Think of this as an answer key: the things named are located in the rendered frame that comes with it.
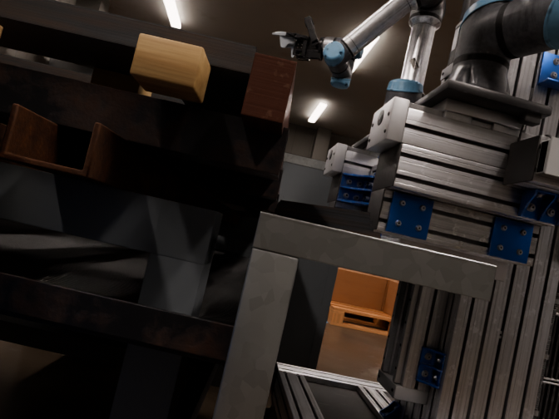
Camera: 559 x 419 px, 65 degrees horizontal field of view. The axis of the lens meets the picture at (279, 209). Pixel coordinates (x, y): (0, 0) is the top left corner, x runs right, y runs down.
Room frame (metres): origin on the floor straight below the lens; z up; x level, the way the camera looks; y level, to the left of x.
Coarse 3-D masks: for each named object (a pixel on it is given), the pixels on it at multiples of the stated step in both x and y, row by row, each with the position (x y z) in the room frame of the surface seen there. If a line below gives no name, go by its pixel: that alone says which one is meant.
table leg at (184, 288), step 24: (216, 240) 0.54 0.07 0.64; (168, 264) 0.48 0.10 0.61; (192, 264) 0.48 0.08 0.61; (144, 288) 0.48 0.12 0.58; (168, 288) 0.48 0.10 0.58; (192, 288) 0.48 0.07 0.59; (192, 312) 0.48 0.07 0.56; (144, 360) 0.48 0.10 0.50; (168, 360) 0.48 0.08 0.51; (120, 384) 0.48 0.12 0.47; (144, 384) 0.48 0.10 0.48; (168, 384) 0.48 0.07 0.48; (120, 408) 0.48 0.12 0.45; (144, 408) 0.48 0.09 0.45; (168, 408) 0.48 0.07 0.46
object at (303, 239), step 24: (264, 216) 0.36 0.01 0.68; (264, 240) 0.36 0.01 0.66; (288, 240) 0.36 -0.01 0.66; (312, 240) 0.36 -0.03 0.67; (336, 240) 0.36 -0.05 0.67; (360, 240) 0.36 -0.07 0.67; (384, 240) 0.36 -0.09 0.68; (336, 264) 0.36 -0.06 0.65; (360, 264) 0.36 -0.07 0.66; (384, 264) 0.36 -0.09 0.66; (408, 264) 0.36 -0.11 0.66; (432, 264) 0.36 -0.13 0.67; (456, 264) 0.36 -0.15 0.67; (480, 264) 0.36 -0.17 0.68; (456, 288) 0.36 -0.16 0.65; (480, 288) 0.36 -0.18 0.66
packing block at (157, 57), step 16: (144, 48) 0.39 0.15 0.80; (160, 48) 0.39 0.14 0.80; (176, 48) 0.39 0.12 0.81; (192, 48) 0.39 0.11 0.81; (144, 64) 0.39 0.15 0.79; (160, 64) 0.39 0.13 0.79; (176, 64) 0.39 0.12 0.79; (192, 64) 0.39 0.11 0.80; (208, 64) 0.42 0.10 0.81; (144, 80) 0.40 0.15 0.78; (160, 80) 0.39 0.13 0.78; (176, 80) 0.39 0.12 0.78; (192, 80) 0.39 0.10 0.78; (176, 96) 0.43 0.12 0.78; (192, 96) 0.42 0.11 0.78
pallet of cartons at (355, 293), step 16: (352, 272) 4.55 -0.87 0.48; (336, 288) 4.52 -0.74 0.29; (352, 288) 4.56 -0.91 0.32; (368, 288) 4.59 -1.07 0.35; (384, 288) 4.62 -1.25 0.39; (336, 304) 4.28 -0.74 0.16; (352, 304) 4.56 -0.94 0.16; (368, 304) 4.60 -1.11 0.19; (384, 304) 4.56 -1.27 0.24; (336, 320) 4.06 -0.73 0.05; (352, 320) 4.49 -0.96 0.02; (384, 320) 4.54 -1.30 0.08
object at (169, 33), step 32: (0, 0) 0.43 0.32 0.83; (32, 0) 0.43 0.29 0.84; (32, 32) 0.46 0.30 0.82; (64, 32) 0.44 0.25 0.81; (96, 32) 0.43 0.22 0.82; (128, 32) 0.43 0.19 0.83; (160, 32) 0.43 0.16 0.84; (32, 64) 0.68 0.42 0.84; (96, 64) 0.52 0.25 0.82; (128, 64) 0.49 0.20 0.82; (224, 64) 0.43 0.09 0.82; (160, 96) 0.67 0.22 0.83; (224, 96) 0.53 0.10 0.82
